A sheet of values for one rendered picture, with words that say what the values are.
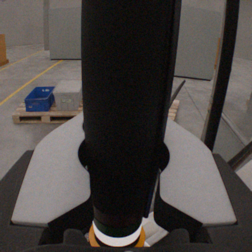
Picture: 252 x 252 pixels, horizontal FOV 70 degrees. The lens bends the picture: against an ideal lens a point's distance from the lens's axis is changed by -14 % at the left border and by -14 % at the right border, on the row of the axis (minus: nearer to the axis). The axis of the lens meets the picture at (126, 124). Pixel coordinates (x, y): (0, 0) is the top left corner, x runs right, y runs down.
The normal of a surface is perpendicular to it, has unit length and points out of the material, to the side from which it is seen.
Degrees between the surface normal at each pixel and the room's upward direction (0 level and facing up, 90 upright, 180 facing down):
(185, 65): 90
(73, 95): 96
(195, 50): 90
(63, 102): 95
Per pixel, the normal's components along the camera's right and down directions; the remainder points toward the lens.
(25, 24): -0.05, 0.49
